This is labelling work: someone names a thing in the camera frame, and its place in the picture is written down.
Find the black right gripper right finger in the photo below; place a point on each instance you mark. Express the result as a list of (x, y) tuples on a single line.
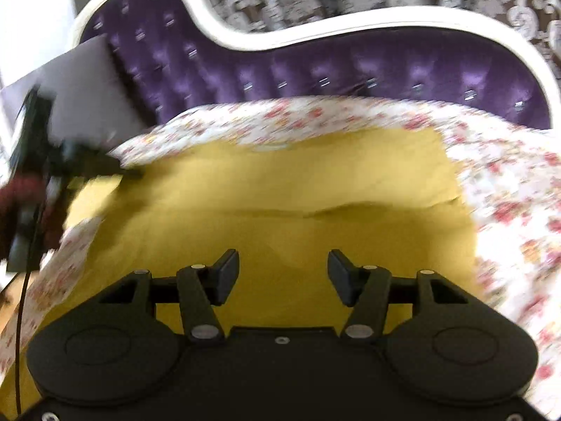
[(366, 291)]

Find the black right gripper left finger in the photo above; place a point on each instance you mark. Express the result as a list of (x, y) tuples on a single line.
[(201, 288)]

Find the mustard yellow knit sweater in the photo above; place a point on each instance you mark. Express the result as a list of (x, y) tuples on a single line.
[(385, 196)]

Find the grey satin pillow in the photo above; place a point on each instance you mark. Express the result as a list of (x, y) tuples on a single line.
[(91, 98)]

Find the purple tufted white-framed headboard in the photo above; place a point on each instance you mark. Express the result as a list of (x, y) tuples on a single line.
[(178, 54)]

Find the floral quilted bedspread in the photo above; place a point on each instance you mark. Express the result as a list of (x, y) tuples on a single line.
[(508, 175)]

